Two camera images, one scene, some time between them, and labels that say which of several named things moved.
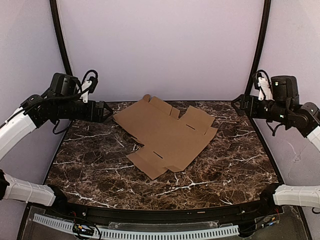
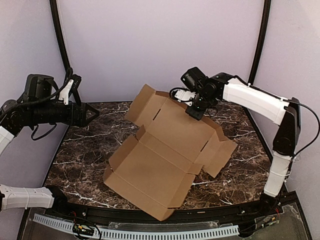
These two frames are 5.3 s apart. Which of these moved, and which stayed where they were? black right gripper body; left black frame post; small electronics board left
Moved: black right gripper body
Stayed: left black frame post; small electronics board left
